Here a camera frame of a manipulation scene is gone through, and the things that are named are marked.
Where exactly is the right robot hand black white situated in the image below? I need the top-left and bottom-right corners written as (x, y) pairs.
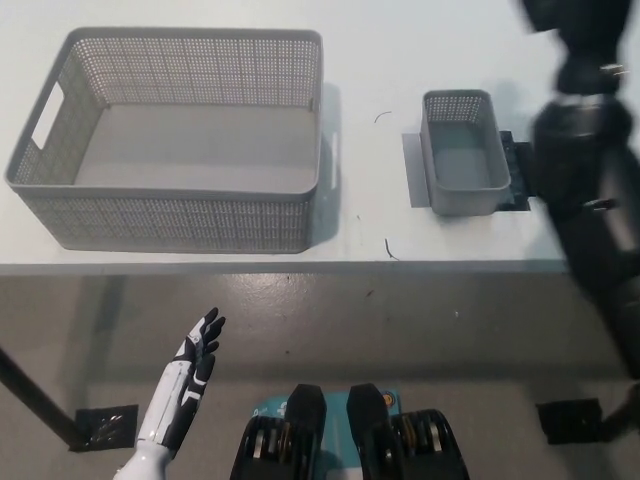
top-left (517, 0), bottom-right (632, 36)

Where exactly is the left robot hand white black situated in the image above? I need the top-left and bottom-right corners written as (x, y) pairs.
top-left (136, 307), bottom-right (227, 455)

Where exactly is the black table leg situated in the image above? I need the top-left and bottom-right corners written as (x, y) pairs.
top-left (0, 344), bottom-right (92, 450)

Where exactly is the black flat plate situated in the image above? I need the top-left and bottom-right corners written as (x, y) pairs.
top-left (496, 130), bottom-right (534, 212)

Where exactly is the small grey perforated basket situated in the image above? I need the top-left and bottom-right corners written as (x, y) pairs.
top-left (418, 88), bottom-right (513, 217)

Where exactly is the large grey perforated basket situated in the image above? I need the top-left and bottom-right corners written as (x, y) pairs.
top-left (4, 26), bottom-right (325, 255)

